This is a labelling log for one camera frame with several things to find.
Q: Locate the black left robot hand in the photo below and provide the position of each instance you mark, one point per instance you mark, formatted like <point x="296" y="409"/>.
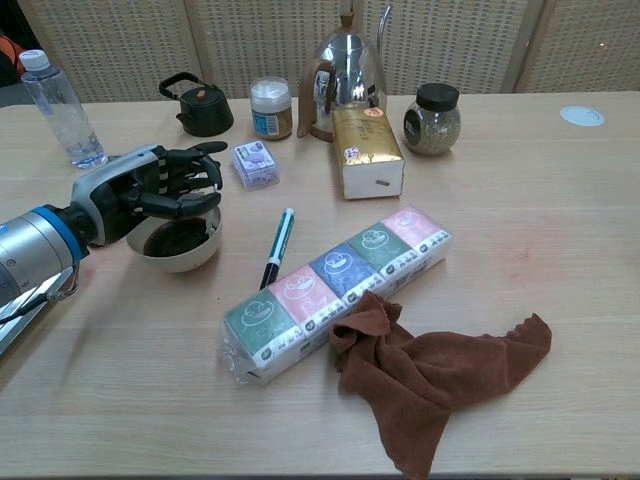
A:
<point x="112" y="197"/>

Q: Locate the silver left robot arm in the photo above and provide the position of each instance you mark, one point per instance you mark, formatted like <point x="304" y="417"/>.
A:
<point x="30" y="250"/>

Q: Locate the dark object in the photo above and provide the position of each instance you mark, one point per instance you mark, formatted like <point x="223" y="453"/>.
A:
<point x="175" y="240"/>

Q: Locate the cream ceramic bowl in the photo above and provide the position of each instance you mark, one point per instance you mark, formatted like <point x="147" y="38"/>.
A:
<point x="185" y="262"/>

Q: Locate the gold rectangular box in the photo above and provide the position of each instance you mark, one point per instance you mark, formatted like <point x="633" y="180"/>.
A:
<point x="367" y="145"/>

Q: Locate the clear plastic water bottle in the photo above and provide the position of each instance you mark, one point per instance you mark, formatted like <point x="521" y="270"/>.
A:
<point x="60" y="110"/>

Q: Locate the black cast iron teapot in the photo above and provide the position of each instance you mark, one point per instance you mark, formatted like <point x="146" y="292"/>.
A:
<point x="205" y="112"/>

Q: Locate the small clear plastic box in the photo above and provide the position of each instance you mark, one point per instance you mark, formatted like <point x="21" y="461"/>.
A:
<point x="255" y="162"/>

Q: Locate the woven rattan screen panel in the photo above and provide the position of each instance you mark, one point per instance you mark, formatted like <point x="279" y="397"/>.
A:
<point x="450" y="45"/>
<point x="585" y="45"/>
<point x="115" y="45"/>

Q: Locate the stainless steel tray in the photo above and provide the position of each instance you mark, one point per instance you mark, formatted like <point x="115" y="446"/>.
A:
<point x="20" y="327"/>

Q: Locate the orange black object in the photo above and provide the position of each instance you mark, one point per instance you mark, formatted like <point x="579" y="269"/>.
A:
<point x="9" y="60"/>

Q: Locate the green white marker pen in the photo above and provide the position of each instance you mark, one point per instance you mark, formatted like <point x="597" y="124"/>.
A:
<point x="280" y="240"/>

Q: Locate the white lidded spread jar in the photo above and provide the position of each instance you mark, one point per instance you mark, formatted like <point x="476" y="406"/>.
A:
<point x="271" y="112"/>

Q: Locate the multicolour tissue packet bundle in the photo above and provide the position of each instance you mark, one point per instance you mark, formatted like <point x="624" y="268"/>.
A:
<point x="310" y="290"/>

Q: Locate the stainless steel gooseneck kettle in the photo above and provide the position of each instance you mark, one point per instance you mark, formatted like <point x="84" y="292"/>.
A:
<point x="350" y="75"/>

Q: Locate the black lidded glass jar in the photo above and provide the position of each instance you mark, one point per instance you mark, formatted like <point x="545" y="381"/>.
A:
<point x="432" y="125"/>

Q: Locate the brown microfibre cloth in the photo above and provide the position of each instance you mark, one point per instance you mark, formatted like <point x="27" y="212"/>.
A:
<point x="425" y="370"/>

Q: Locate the white round table grommet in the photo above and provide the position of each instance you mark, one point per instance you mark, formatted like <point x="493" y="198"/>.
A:
<point x="581" y="116"/>

